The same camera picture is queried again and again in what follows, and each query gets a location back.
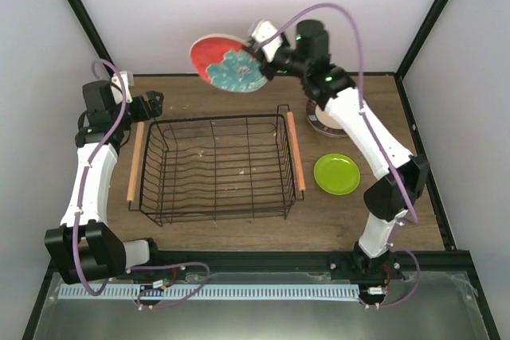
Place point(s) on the right wooden rack handle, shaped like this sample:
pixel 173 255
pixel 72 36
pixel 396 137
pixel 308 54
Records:
pixel 296 151

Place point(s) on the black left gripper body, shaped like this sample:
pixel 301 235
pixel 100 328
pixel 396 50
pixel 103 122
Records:
pixel 143 114

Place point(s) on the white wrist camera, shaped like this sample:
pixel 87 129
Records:
pixel 120 84
pixel 268 38

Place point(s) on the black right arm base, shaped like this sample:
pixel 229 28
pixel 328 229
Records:
pixel 358 268

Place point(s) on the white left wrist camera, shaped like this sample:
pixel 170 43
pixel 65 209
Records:
pixel 120 84

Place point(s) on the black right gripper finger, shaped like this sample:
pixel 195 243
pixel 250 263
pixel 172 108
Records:
pixel 251 47
pixel 267 70

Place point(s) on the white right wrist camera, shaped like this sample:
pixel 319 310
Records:
pixel 268 38

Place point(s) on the black rimmed striped plate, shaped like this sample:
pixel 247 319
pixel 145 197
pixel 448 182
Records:
pixel 323 123

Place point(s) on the left wooden rack handle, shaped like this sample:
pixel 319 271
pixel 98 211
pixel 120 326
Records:
pixel 135 161

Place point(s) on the wooden rack handle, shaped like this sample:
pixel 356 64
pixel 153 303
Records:
pixel 296 151
pixel 135 161

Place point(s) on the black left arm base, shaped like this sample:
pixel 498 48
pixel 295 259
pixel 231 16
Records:
pixel 159 277

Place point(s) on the black wire dish rack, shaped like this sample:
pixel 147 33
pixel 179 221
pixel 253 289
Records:
pixel 217 168

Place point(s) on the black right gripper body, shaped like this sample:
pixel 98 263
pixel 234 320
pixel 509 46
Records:
pixel 296 65

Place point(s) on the red plate blue flower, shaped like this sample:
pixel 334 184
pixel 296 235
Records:
pixel 224 62

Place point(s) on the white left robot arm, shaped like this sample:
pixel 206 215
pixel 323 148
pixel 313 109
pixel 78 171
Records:
pixel 83 247

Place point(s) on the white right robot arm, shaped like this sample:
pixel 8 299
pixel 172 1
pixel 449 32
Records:
pixel 400 175

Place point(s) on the light blue slotted cable duct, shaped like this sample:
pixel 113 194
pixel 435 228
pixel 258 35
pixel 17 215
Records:
pixel 238 292

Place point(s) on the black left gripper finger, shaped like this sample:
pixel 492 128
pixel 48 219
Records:
pixel 152 95
pixel 157 100

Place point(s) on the green small plate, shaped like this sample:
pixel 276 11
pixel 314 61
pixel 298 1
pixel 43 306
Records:
pixel 336 174

